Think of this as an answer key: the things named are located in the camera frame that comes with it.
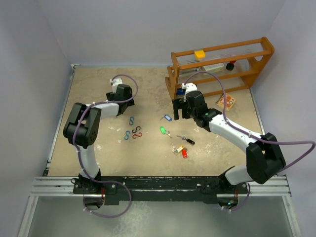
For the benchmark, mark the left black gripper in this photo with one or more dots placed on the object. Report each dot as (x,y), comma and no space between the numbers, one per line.
(110,96)

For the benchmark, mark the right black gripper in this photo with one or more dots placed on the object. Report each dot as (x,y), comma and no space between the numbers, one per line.
(177,105)

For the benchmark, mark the key with blue tag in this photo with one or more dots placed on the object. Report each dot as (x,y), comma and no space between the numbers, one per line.
(167,117)

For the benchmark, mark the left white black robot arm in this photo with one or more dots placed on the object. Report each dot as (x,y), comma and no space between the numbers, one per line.
(81,131)

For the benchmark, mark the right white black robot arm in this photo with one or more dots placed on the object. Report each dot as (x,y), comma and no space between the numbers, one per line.
(263,159)

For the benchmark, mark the key with green tag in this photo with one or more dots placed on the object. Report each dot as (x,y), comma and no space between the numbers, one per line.
(165,132)

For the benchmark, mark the key with black tag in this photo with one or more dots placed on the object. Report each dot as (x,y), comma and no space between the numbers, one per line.
(190,141)

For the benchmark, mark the light blue S carabiner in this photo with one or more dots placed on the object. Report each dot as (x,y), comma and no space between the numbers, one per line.
(127,134)

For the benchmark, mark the key with yellow tag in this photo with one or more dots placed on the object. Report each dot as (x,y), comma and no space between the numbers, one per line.
(177,150)

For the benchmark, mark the key with red tag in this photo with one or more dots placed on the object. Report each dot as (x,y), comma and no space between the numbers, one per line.
(184,153)

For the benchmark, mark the red S carabiner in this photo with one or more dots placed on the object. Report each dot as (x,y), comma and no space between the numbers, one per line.
(134,136)

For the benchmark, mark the white box on shelf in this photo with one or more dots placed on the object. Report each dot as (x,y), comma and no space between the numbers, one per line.
(214,68)

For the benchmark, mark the wooden shelf rack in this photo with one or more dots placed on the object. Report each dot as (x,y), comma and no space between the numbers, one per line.
(244,60)

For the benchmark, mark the yellow cap container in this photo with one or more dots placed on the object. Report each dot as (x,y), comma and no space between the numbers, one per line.
(199,54)

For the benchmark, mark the red black bottle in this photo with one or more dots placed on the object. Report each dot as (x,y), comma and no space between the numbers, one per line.
(230,65)

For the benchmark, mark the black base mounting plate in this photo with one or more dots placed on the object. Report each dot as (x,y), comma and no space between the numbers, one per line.
(205,189)

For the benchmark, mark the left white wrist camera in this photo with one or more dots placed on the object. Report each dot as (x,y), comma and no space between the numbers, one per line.
(115,83)

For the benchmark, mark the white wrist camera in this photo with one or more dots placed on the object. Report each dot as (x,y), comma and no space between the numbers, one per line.
(115,83)
(188,87)

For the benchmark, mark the blue handled tool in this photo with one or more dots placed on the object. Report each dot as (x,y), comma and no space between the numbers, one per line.
(180,91)

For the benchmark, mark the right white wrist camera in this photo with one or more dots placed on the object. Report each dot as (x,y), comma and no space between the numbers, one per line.
(188,87)

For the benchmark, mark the aluminium rail frame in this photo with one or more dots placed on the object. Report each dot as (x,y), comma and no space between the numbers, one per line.
(122,138)

